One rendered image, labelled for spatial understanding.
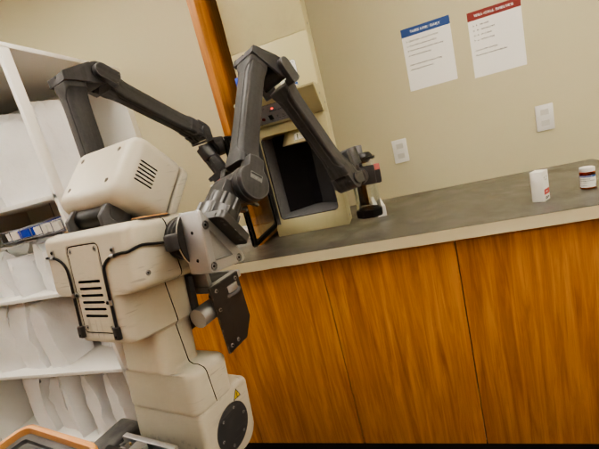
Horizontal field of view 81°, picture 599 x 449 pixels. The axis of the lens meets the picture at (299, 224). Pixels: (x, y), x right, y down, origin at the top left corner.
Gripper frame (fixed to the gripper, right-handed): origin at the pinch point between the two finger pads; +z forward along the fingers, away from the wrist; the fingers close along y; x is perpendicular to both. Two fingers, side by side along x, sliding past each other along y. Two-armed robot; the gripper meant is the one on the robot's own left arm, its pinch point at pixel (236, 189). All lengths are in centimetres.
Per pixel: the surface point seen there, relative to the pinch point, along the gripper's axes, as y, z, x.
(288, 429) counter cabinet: 47, 92, 6
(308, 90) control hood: -41.6, -11.9, -11.8
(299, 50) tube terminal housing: -47, -27, -22
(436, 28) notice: -98, -5, -63
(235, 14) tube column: -36, -54, -22
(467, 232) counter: -56, 56, 10
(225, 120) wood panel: -8.6, -25.1, -13.5
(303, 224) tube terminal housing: -5.0, 27.6, -21.6
